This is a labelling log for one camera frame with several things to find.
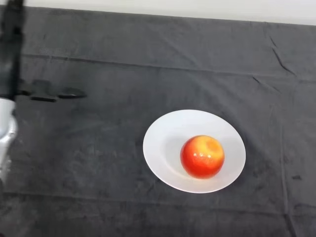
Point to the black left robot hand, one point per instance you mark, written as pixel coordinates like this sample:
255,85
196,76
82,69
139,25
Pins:
11,49

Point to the red yellow apple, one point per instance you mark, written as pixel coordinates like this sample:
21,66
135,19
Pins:
202,156

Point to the white round plate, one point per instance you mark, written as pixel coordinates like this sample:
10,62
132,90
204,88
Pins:
163,138

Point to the black cloth table cover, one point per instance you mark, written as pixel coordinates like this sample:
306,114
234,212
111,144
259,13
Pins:
158,61

